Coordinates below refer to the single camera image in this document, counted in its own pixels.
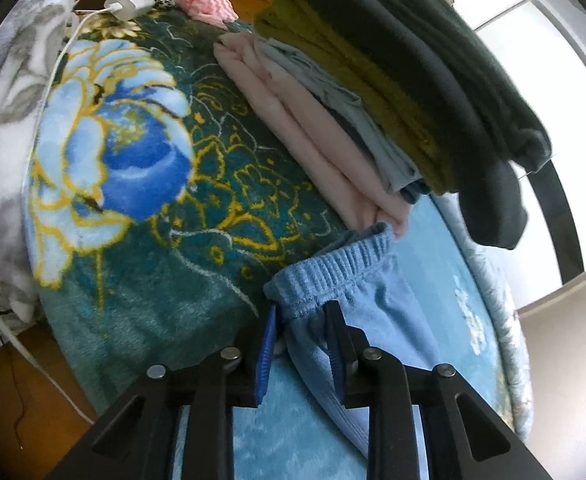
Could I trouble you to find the folded grey blue garment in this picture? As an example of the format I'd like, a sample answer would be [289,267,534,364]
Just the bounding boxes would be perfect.
[258,36,430,206]

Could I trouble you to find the folded pink garment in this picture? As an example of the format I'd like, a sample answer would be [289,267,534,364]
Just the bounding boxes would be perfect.
[213,33,413,242]

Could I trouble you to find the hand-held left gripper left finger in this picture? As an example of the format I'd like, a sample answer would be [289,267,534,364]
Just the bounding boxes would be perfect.
[43,304,279,480]

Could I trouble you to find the white charging cable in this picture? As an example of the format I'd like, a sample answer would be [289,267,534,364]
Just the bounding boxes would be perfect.
[0,5,118,426]

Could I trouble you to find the grey white floral blanket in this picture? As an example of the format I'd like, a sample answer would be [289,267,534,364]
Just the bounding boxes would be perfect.
[0,0,90,361]

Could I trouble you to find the folded olive knit sweater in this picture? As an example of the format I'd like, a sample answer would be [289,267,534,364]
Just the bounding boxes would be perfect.
[253,0,461,197]

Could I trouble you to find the folded dark green garment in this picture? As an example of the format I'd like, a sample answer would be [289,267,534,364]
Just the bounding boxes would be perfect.
[255,0,554,251]

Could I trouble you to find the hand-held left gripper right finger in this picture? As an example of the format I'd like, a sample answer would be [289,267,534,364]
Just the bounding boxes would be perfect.
[323,301,544,480]

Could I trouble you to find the teal floral fleece blanket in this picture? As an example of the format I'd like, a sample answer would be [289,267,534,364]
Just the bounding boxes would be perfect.
[23,10,534,480]

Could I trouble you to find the pink knitted cloth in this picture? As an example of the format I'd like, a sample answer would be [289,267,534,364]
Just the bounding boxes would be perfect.
[181,0,240,31]

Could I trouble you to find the white power adapter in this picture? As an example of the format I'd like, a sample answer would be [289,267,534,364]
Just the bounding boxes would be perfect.
[107,0,156,19]

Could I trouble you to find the light blue fleece pants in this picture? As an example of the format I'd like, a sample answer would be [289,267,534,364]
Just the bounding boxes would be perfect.
[263,222,455,460]

